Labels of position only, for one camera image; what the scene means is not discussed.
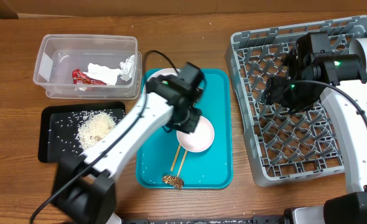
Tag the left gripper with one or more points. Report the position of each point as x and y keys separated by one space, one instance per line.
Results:
x=191 y=125

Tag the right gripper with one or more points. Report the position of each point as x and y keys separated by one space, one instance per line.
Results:
x=277 y=94

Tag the pink bowl with rice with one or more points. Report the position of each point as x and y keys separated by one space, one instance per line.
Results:
x=199 y=140

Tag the brown food scrap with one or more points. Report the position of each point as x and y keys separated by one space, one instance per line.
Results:
x=174 y=181

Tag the white napkin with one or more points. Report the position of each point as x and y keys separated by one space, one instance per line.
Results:
x=110 y=76

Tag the red snack wrapper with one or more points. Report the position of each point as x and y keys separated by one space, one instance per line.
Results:
x=79 y=77

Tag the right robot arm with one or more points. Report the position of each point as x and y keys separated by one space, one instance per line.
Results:
x=339 y=82

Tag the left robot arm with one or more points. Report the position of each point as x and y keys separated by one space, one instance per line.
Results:
x=84 y=187

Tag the grey dishwasher rack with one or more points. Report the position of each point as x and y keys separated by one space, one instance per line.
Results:
x=285 y=147

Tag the left wooden chopstick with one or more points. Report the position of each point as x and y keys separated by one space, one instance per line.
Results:
x=175 y=158

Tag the wooden chopstick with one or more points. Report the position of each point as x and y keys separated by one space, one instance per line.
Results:
x=182 y=162
x=175 y=158

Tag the right wooden chopstick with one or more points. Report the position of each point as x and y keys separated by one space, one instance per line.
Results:
x=182 y=162

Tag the large white plate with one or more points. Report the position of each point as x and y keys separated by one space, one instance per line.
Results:
x=155 y=73

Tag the teal serving tray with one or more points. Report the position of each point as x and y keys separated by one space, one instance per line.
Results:
x=211 y=169

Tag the pile of rice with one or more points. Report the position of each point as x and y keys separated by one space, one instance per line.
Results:
x=94 y=129

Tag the black tray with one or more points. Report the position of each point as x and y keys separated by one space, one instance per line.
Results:
x=59 y=127

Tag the clear plastic bin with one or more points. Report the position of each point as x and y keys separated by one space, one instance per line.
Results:
x=60 y=54

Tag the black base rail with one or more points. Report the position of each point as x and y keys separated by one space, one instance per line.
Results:
x=257 y=219

